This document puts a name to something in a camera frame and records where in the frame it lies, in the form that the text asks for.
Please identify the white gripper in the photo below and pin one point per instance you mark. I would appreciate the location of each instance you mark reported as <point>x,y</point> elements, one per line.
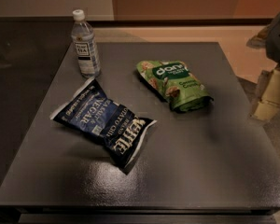
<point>279,37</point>

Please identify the blue kettle chip bag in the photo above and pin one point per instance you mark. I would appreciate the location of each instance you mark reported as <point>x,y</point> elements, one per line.
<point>105,122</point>

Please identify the green snack pouch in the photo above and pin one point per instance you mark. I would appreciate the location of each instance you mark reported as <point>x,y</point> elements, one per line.
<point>175,84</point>

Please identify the clear plastic water bottle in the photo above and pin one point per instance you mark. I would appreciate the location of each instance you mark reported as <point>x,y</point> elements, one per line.
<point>85,45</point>

